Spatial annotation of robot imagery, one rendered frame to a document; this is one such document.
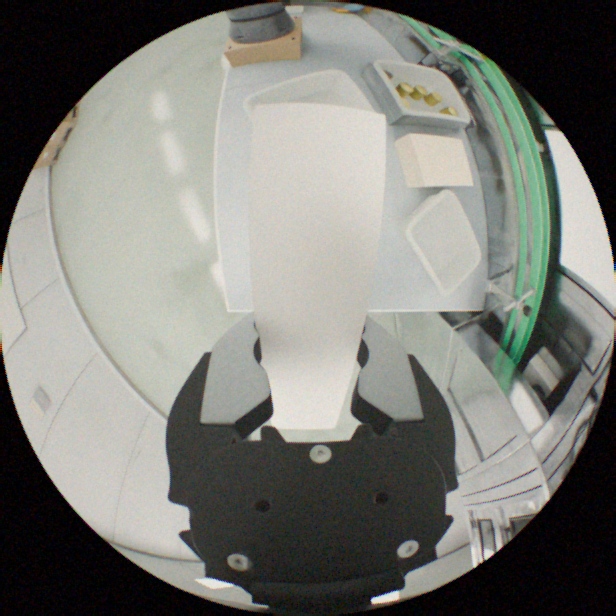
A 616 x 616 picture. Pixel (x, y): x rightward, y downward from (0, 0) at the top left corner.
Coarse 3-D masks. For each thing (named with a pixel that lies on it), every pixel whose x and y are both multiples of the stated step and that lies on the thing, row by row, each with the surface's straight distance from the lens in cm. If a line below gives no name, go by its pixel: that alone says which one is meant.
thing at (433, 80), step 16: (384, 64) 56; (400, 64) 58; (384, 80) 51; (400, 80) 63; (416, 80) 66; (432, 80) 68; (448, 80) 66; (448, 96) 65; (416, 112) 48; (432, 112) 52; (464, 112) 62
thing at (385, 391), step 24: (384, 336) 11; (360, 360) 11; (384, 360) 9; (408, 360) 10; (360, 384) 8; (384, 384) 8; (408, 384) 9; (360, 408) 8; (384, 408) 8; (408, 408) 8; (384, 432) 8
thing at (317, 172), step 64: (256, 128) 10; (320, 128) 10; (384, 128) 11; (256, 192) 9; (320, 192) 9; (256, 256) 10; (320, 256) 9; (256, 320) 11; (320, 320) 11; (320, 384) 14
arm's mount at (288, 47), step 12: (300, 24) 66; (288, 36) 60; (300, 36) 60; (228, 48) 61; (240, 48) 59; (252, 48) 59; (264, 48) 59; (276, 48) 59; (288, 48) 59; (300, 48) 59; (228, 60) 63; (240, 60) 63; (252, 60) 63; (264, 60) 63; (276, 60) 63
